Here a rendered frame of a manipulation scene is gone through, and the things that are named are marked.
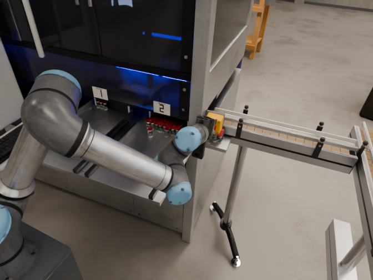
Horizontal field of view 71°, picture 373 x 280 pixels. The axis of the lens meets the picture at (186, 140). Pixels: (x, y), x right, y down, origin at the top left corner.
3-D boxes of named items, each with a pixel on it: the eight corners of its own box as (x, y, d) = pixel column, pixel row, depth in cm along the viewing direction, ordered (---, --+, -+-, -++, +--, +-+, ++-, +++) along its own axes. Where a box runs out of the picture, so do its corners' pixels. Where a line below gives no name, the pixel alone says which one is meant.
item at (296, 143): (203, 138, 135) (206, 111, 126) (212, 123, 147) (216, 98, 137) (349, 176, 117) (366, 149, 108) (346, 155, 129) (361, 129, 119)
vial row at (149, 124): (147, 126, 134) (147, 119, 131) (180, 135, 129) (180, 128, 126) (145, 129, 132) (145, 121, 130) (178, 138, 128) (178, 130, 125)
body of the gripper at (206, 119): (218, 119, 104) (211, 122, 93) (213, 139, 106) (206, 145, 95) (200, 114, 106) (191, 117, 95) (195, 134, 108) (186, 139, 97)
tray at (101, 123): (92, 104, 149) (91, 99, 147) (133, 115, 142) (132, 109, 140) (48, 137, 124) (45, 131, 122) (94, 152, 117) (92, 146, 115)
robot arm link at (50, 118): (21, 106, 49) (203, 190, 75) (35, 80, 58) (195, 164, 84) (-3, 146, 54) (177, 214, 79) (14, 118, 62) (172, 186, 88)
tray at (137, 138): (145, 120, 139) (145, 114, 137) (191, 132, 132) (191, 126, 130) (107, 159, 114) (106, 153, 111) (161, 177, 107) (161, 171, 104)
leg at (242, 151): (220, 219, 187) (238, 132, 140) (232, 224, 185) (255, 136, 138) (217, 230, 180) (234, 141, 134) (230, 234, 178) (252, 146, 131)
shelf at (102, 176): (86, 105, 152) (85, 103, 150) (201, 135, 133) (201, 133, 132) (16, 155, 116) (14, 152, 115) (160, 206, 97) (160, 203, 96)
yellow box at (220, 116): (208, 123, 125) (210, 109, 121) (223, 126, 124) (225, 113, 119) (203, 131, 120) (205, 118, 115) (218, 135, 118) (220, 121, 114)
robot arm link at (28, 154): (-29, 224, 80) (31, 80, 58) (-10, 188, 91) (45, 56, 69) (15, 231, 86) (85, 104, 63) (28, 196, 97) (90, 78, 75)
